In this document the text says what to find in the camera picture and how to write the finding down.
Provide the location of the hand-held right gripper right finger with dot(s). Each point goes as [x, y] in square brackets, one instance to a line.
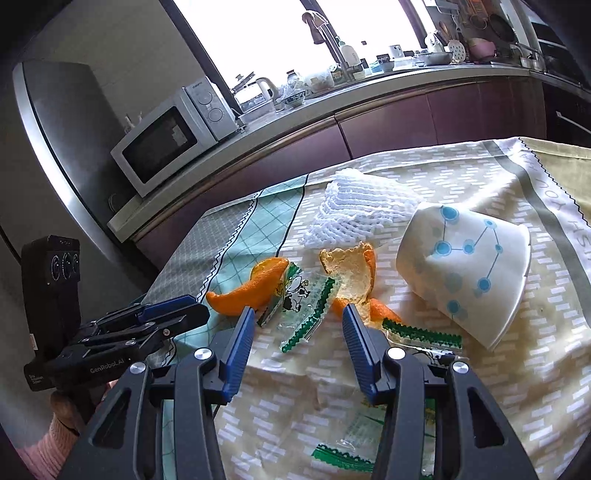
[362, 357]

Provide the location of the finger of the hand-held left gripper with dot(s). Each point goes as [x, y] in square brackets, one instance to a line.
[180, 321]
[161, 308]

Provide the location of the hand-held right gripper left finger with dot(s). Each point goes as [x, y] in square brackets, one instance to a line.
[238, 357]

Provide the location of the clear green-edged candy wrapper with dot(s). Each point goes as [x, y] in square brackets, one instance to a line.
[425, 339]
[355, 443]
[304, 304]

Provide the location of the orange peel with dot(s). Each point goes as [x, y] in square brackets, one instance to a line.
[351, 272]
[249, 288]

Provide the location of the white blue-dotted paper cup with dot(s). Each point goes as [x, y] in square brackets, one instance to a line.
[461, 272]

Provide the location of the white foam fruit net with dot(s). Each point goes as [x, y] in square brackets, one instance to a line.
[351, 207]

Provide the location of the patterned green beige tablecloth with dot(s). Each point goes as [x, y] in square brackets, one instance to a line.
[286, 415]

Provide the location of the white microwave oven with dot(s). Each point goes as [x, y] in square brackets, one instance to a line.
[157, 143]

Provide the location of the grey refrigerator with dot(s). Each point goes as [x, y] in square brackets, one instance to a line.
[69, 138]

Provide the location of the white plastic holder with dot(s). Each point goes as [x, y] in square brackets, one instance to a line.
[131, 120]

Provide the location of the glass kettle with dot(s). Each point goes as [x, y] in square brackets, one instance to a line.
[254, 92]

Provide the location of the kitchen counter with brown cabinets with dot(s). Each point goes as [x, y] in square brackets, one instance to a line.
[392, 120]

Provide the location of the blue patterned bowl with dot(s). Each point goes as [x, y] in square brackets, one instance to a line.
[294, 99]

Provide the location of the blue patterned jar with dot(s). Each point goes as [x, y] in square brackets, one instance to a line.
[292, 81]

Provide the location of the clear plastic bag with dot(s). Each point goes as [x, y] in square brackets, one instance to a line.
[318, 81]

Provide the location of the yellow cloth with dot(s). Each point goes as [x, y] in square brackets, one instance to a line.
[568, 170]

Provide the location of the large kitchen window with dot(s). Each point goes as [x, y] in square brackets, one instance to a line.
[277, 41]

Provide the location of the white soap bottle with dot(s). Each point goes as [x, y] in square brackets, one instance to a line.
[350, 53]

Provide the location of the white mug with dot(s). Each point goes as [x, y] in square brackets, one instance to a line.
[395, 51]

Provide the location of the shallow grey basin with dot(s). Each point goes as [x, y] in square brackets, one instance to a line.
[434, 58]

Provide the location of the steel kitchen faucet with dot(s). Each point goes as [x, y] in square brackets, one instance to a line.
[334, 46]

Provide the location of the black built-in oven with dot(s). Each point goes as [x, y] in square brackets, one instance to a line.
[570, 115]

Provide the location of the white dotted trivet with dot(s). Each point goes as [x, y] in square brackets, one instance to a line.
[456, 50]

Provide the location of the cloth hung on faucet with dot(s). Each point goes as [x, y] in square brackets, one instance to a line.
[319, 27]

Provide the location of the pink bowl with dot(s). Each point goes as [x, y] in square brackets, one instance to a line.
[480, 47]

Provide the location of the black wok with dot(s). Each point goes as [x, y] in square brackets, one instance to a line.
[549, 60]

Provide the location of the hanging frying pan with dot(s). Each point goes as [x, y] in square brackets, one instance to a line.
[502, 26]

